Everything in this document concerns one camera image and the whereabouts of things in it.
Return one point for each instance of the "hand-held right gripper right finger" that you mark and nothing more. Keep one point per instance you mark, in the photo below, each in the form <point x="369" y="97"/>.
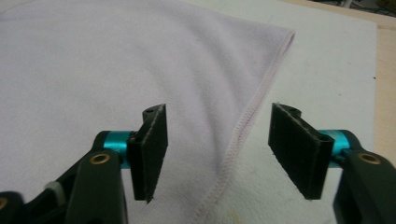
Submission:
<point x="299" y="152"/>

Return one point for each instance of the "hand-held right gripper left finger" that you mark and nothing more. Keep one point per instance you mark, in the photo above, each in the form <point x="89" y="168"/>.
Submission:
<point x="149" y="155"/>

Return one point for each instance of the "lilac printed towel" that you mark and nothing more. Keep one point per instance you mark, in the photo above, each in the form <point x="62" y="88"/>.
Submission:
<point x="93" y="62"/>

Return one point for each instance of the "white foam grid mat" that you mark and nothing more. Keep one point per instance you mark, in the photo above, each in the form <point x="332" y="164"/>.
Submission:
<point x="327" y="62"/>

